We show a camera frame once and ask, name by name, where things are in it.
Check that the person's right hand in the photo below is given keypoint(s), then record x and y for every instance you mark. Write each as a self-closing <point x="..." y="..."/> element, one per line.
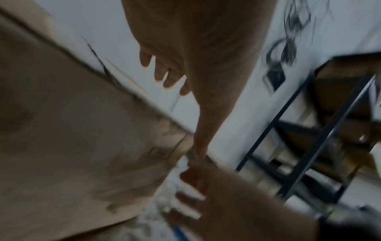
<point x="247" y="207"/>

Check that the person's left hand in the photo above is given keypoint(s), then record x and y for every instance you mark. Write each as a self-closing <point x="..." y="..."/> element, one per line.
<point x="202" y="42"/>

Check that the large brown cardboard box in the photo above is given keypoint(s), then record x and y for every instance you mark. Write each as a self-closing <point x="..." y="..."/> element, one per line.
<point x="74" y="131"/>

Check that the black metal shelf rack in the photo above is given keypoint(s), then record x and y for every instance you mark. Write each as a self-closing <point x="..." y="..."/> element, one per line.
<point x="315" y="141"/>

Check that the black power adapter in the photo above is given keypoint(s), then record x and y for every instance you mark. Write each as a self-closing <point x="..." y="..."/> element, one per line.
<point x="275" y="78"/>

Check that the brown box on shelf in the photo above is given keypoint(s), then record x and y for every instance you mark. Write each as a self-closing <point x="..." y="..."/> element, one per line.
<point x="345" y="94"/>

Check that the blue object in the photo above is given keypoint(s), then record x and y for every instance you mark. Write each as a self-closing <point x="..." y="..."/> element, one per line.
<point x="181" y="233"/>

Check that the packing tape strip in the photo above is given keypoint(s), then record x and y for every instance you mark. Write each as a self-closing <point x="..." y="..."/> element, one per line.
<point x="201" y="158"/>

